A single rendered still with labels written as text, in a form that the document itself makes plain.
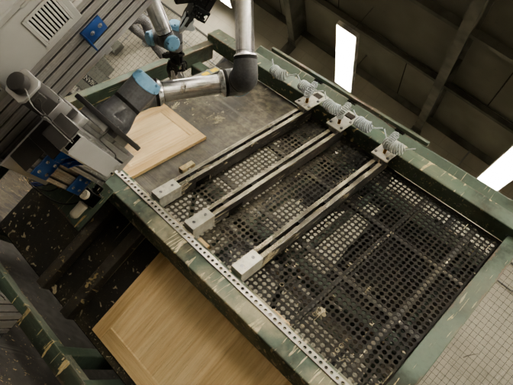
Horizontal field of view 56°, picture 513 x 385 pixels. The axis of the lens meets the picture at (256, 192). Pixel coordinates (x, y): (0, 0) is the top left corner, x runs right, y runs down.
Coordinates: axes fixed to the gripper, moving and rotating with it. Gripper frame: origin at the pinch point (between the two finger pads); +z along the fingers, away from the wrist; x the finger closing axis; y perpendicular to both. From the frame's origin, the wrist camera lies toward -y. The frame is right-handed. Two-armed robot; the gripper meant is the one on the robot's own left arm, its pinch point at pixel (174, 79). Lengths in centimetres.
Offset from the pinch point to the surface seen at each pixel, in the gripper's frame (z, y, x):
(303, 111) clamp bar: 6, 60, 43
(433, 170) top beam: 5, 135, 58
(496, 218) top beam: 5, 171, 53
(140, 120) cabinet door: 11.5, 4.9, -27.6
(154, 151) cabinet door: 12.0, 29.1, -36.4
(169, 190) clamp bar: 7, 59, -50
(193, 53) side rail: 9.6, -26.5, 36.1
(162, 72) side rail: 13.8, -26.6, 11.3
